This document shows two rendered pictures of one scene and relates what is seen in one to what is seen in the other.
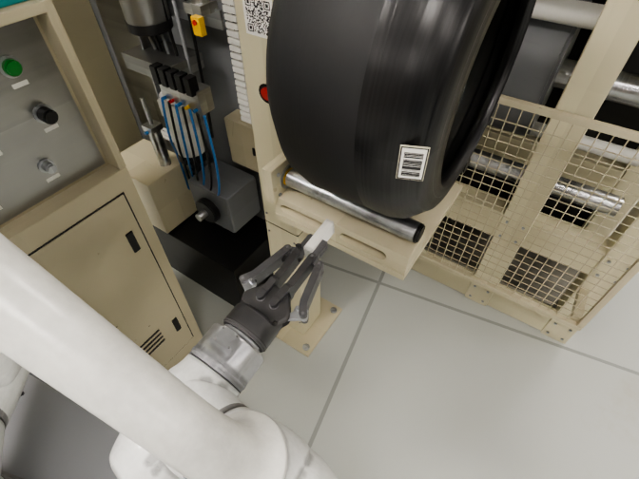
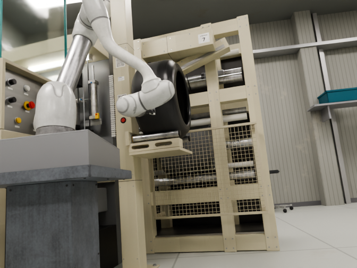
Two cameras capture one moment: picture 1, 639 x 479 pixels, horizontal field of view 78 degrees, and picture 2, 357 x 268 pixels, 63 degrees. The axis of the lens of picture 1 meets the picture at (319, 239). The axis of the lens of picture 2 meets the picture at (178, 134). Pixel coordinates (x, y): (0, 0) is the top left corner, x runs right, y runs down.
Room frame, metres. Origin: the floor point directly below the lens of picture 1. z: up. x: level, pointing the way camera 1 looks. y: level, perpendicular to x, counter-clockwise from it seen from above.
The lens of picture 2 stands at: (-1.23, 0.42, 0.56)
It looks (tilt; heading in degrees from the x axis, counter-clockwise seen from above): 10 degrees up; 341
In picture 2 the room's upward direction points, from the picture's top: 5 degrees counter-clockwise
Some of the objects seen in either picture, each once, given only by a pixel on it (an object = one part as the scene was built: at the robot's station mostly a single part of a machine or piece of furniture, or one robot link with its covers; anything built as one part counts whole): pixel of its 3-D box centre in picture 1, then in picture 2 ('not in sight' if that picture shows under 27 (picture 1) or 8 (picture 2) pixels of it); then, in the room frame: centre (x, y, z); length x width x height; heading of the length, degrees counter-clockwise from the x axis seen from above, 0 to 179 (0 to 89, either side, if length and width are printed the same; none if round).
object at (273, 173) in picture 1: (316, 146); (138, 142); (0.87, 0.01, 0.90); 0.40 x 0.03 x 0.10; 146
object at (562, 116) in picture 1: (481, 203); (204, 171); (0.92, -0.51, 0.65); 0.90 x 0.02 x 0.70; 56
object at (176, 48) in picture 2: not in sight; (179, 49); (0.95, -0.41, 1.71); 0.61 x 0.25 x 0.15; 56
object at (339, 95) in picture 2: not in sight; (338, 98); (2.47, -3.84, 1.81); 0.55 x 0.41 x 0.22; 66
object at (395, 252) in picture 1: (345, 221); (155, 145); (0.66, -0.06, 0.83); 0.36 x 0.09 x 0.06; 56
